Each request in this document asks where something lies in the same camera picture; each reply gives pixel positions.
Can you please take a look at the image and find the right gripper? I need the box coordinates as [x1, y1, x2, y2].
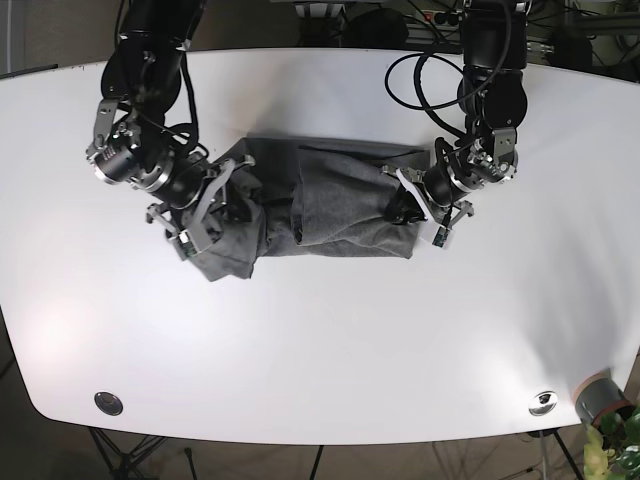
[145, 154, 256, 240]

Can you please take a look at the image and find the right silver table grommet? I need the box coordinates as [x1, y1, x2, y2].
[528, 390, 558, 417]

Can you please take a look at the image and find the silver table grommet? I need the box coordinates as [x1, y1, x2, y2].
[528, 390, 558, 417]
[94, 391, 124, 416]

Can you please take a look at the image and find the black table leg frame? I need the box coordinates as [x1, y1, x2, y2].
[88, 427, 167, 480]

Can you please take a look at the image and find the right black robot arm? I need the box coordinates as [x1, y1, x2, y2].
[86, 1, 251, 235]

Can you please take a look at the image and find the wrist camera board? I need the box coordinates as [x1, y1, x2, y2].
[430, 223, 454, 249]
[168, 228, 213, 261]

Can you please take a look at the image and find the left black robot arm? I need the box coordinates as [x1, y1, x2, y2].
[385, 1, 530, 228]

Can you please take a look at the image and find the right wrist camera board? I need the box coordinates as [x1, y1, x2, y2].
[168, 228, 213, 261]

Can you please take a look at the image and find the grey plant pot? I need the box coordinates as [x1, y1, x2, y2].
[572, 373, 635, 427]

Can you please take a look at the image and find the dark grey T-shirt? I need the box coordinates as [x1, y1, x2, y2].
[188, 136, 429, 282]

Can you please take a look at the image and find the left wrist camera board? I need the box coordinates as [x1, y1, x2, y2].
[430, 223, 454, 249]

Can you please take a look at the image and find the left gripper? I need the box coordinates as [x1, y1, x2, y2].
[381, 165, 474, 228]

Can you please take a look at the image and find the green potted plant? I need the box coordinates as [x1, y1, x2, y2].
[583, 406, 639, 480]

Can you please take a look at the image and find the left silver table grommet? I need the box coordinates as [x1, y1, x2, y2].
[94, 391, 124, 416]

